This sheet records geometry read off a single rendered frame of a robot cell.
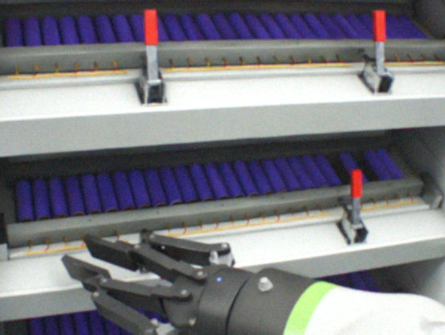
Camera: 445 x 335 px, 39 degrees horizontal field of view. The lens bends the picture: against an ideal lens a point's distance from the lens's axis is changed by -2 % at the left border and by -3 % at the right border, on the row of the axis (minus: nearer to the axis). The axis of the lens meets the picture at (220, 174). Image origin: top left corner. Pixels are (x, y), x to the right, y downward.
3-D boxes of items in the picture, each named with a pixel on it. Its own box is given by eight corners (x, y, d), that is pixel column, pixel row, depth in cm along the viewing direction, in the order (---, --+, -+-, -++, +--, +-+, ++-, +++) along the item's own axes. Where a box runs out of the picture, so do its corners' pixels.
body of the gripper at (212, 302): (237, 377, 57) (160, 346, 62) (286, 311, 62) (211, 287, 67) (215, 322, 52) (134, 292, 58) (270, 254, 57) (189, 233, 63)
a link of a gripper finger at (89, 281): (123, 294, 65) (103, 314, 63) (90, 281, 68) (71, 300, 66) (117, 283, 64) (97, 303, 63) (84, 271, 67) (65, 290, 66)
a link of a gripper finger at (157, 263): (198, 281, 60) (208, 271, 60) (126, 242, 67) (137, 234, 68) (209, 311, 62) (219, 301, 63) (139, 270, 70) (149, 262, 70)
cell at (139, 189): (141, 178, 85) (151, 214, 81) (126, 180, 85) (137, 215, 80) (141, 168, 84) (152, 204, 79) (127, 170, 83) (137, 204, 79)
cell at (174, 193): (171, 176, 87) (183, 210, 82) (157, 177, 86) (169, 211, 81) (172, 165, 85) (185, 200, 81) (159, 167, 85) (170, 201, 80)
